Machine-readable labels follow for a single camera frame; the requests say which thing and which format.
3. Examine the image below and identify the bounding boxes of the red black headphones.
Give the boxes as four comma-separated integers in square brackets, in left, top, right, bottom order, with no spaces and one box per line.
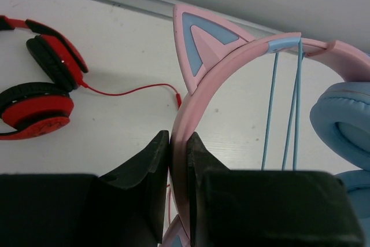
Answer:
[1,16,88,141]

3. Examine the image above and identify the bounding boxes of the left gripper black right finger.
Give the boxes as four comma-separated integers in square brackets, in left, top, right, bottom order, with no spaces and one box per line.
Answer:
[187,133,364,246]

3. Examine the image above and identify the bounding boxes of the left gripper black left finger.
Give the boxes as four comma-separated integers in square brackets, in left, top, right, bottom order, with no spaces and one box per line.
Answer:
[1,130,169,246]

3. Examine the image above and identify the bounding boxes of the blue pink cat-ear headphones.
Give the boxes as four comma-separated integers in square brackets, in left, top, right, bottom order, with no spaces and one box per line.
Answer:
[163,5,369,246]

